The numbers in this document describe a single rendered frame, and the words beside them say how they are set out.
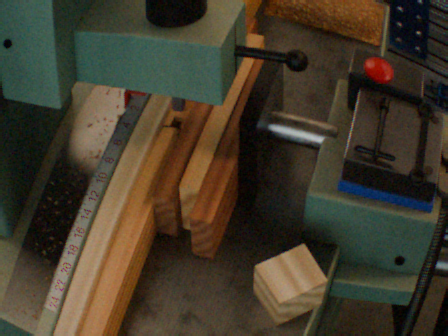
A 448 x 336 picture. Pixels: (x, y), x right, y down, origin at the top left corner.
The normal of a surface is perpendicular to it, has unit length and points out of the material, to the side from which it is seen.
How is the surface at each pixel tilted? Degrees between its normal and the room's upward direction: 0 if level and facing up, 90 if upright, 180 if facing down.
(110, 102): 0
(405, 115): 0
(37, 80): 90
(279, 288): 0
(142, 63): 90
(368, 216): 90
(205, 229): 90
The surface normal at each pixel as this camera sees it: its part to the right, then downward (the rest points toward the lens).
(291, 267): -0.01, -0.63
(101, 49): -0.30, 0.74
